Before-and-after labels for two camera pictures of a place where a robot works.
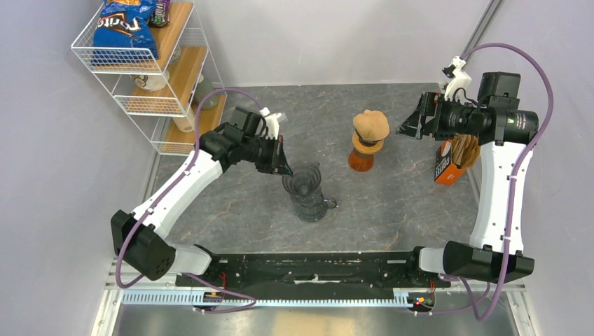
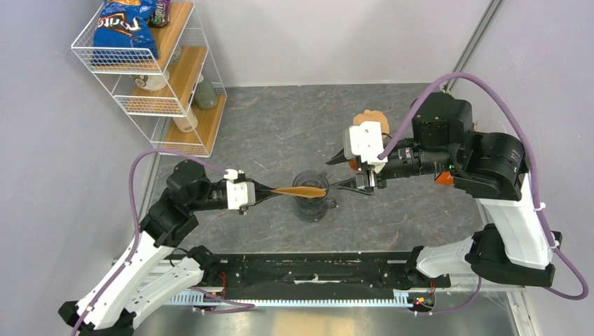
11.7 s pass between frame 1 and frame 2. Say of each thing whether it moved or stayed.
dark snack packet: stayed
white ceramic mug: stayed
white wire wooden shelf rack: stayed
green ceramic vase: stayed
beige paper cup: stayed
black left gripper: moved
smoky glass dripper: moved
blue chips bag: stayed
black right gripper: moved
